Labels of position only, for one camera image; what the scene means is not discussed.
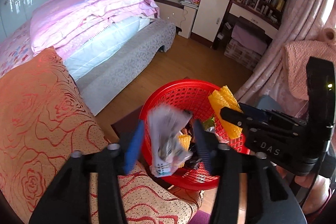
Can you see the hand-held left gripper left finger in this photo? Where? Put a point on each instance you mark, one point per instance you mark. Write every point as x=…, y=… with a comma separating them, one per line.
x=134, y=145

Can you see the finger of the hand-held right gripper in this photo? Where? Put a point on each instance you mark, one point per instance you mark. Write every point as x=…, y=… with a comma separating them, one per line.
x=244, y=119
x=253, y=111

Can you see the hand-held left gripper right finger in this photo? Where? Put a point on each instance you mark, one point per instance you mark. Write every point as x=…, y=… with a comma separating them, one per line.
x=203, y=150

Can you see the white printed plastic bag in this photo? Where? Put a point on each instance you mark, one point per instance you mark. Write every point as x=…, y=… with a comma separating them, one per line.
x=165, y=129

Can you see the red plastic basket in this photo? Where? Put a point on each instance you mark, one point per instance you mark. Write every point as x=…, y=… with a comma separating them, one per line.
x=170, y=98

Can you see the dark red low stool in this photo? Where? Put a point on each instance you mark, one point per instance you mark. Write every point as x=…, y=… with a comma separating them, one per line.
x=123, y=129

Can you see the green wrapper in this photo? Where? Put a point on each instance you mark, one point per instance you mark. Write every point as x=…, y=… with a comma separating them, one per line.
x=208, y=123

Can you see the patterned storage box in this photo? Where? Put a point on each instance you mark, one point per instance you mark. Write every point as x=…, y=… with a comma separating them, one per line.
x=242, y=52

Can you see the pink knitted blanket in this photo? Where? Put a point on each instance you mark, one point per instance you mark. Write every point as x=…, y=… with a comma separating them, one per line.
x=302, y=66

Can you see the purple chair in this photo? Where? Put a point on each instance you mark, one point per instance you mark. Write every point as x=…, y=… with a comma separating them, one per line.
x=202, y=218

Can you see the pink padded stool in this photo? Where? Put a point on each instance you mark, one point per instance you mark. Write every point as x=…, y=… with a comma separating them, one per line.
x=249, y=37

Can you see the grey upholstered bed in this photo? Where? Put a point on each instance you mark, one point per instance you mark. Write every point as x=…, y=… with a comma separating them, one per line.
x=136, y=61

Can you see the vanity table with mirror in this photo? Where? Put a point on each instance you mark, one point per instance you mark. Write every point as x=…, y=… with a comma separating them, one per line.
x=257, y=16

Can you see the orange rose-patterned cloth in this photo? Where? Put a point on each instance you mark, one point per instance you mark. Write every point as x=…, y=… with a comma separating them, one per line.
x=39, y=113

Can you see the light blue quilt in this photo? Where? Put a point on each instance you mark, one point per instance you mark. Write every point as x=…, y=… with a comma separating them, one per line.
x=105, y=45

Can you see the cream tall cabinet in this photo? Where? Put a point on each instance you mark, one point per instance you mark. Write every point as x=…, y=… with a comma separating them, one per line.
x=212, y=8

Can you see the pink curtain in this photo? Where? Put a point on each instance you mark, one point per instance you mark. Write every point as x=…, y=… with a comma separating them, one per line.
x=302, y=3

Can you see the stack of books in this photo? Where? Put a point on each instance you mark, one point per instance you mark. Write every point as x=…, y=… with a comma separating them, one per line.
x=187, y=2

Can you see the cream low cabinet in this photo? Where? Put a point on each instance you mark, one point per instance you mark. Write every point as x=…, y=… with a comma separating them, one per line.
x=173, y=10

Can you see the pink quilt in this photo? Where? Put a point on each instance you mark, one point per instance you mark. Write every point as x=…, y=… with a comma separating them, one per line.
x=86, y=14

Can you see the floral bedsheet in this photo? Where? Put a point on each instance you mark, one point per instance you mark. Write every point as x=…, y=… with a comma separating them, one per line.
x=13, y=50

